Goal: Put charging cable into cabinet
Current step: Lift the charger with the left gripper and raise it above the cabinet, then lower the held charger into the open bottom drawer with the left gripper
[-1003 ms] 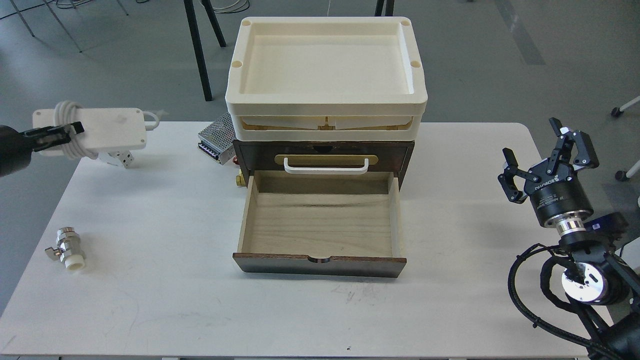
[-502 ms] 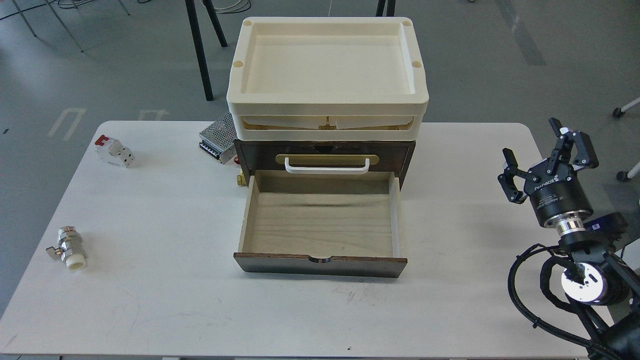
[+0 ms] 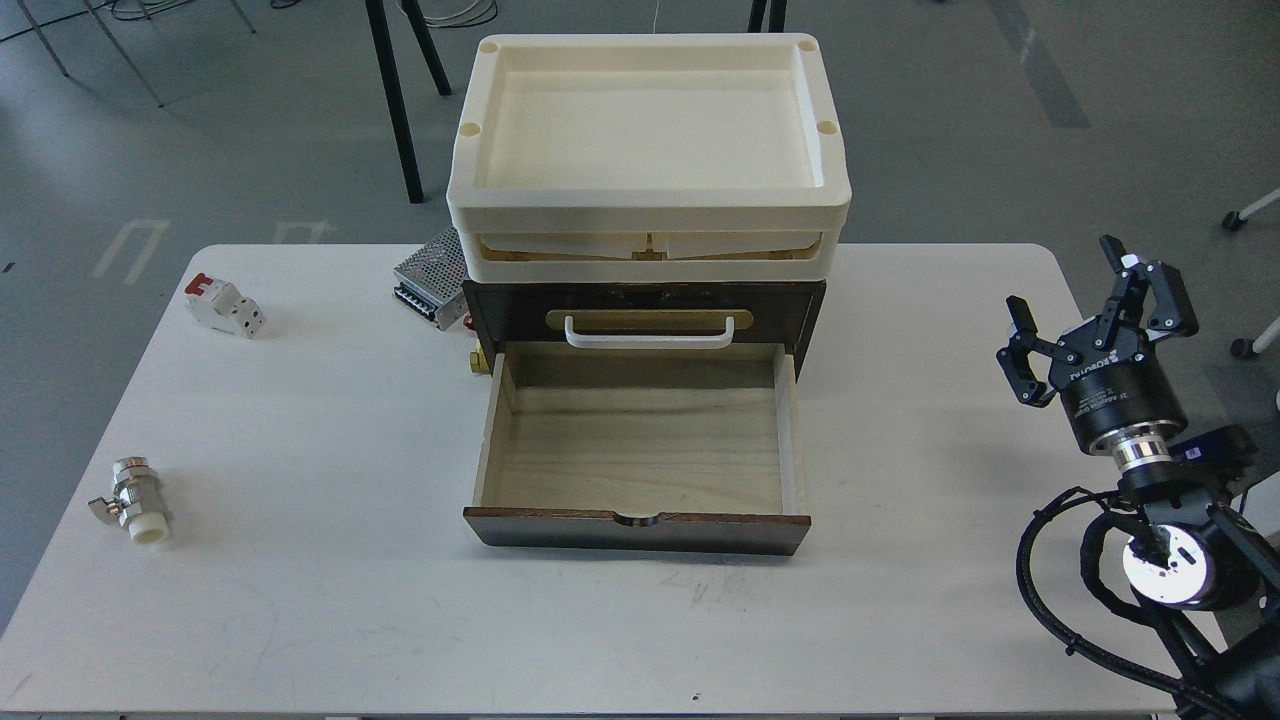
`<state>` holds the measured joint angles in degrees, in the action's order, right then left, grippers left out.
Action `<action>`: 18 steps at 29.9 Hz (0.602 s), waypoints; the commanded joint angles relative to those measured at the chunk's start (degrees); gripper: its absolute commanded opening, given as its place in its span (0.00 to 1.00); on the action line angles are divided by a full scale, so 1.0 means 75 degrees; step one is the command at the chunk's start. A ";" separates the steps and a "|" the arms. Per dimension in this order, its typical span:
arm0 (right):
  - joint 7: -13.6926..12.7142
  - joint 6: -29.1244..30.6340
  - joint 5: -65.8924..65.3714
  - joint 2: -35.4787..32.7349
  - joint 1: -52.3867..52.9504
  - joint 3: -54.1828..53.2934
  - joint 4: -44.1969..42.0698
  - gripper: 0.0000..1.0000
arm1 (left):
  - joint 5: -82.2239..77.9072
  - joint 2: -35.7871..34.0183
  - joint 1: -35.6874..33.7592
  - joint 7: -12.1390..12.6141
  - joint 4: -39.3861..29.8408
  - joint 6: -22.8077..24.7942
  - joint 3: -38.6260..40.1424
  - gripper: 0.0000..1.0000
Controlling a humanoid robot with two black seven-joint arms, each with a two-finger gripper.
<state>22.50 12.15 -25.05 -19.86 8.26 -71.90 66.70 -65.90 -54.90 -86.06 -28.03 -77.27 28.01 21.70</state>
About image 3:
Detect open wooden drawer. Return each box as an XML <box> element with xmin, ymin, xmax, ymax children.
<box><xmin>463</xmin><ymin>343</ymin><xmax>812</xmax><ymax>556</ymax></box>

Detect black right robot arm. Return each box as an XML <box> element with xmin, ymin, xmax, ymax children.
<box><xmin>996</xmin><ymin>234</ymin><xmax>1279</xmax><ymax>719</ymax></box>

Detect cream plastic stacked tray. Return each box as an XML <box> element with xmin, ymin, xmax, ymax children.
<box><xmin>447</xmin><ymin>33</ymin><xmax>852</xmax><ymax>284</ymax></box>

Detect metal mesh power supply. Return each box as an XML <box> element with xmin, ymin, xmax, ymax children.
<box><xmin>393</xmin><ymin>227</ymin><xmax>468</xmax><ymax>331</ymax></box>

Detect white chair base caster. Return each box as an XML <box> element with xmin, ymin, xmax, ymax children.
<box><xmin>1222</xmin><ymin>188</ymin><xmax>1280</xmax><ymax>363</ymax></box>

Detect brass fitting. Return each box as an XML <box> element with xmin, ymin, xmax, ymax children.
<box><xmin>468</xmin><ymin>340</ymin><xmax>492</xmax><ymax>375</ymax></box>

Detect metal white pipe valve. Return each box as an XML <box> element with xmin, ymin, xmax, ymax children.
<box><xmin>87</xmin><ymin>456</ymin><xmax>169</xmax><ymax>544</ymax></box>

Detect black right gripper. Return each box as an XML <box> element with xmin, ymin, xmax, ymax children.
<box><xmin>996</xmin><ymin>236</ymin><xmax>1199</xmax><ymax>455</ymax></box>

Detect white red circuit breaker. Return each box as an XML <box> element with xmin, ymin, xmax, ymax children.
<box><xmin>184</xmin><ymin>273</ymin><xmax>265</xmax><ymax>338</ymax></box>

